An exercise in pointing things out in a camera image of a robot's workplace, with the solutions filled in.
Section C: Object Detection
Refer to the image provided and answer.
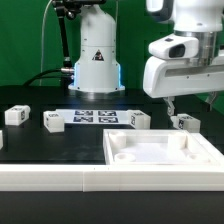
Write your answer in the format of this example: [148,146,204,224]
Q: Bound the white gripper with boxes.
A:
[143,55,224,116]

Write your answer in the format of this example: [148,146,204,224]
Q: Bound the white square table top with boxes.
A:
[103,129,224,166]

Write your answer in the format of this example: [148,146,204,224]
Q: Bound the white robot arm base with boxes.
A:
[69,5,125,93]

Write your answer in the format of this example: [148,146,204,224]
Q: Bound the white fiducial tag sheet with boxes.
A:
[56,109,129,125]

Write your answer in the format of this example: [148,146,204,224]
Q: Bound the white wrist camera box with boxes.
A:
[148,34,199,60]

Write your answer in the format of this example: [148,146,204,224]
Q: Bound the grey and black cables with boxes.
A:
[22,0,75,87]

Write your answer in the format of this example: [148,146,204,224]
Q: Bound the white obstacle wall rail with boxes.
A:
[0,135,224,192]

